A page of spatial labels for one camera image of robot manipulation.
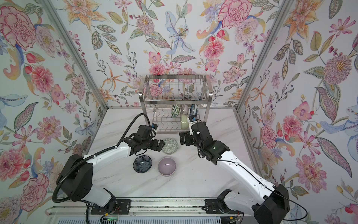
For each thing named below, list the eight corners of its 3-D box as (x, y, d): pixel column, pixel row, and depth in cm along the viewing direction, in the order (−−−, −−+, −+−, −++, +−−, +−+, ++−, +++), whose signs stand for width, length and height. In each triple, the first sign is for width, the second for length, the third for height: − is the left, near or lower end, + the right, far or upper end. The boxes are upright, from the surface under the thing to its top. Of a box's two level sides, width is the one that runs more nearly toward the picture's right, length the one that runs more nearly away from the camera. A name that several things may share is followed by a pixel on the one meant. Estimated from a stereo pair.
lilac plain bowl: (158, 177, 85) (157, 175, 81) (159, 159, 92) (159, 157, 89) (175, 177, 85) (175, 175, 81) (176, 159, 92) (175, 157, 89)
